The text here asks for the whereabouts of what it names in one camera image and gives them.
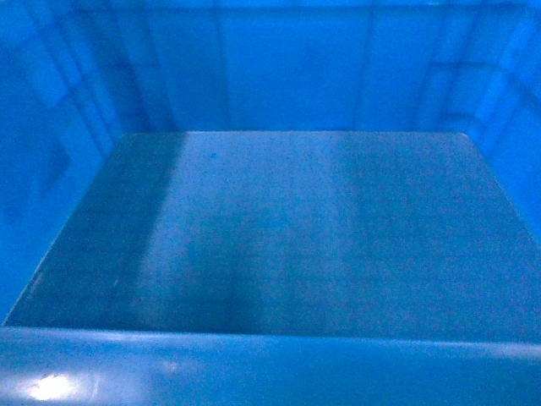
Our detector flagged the large blue plastic crate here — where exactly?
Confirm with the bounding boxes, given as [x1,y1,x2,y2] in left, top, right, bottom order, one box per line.
[1,1,540,405]

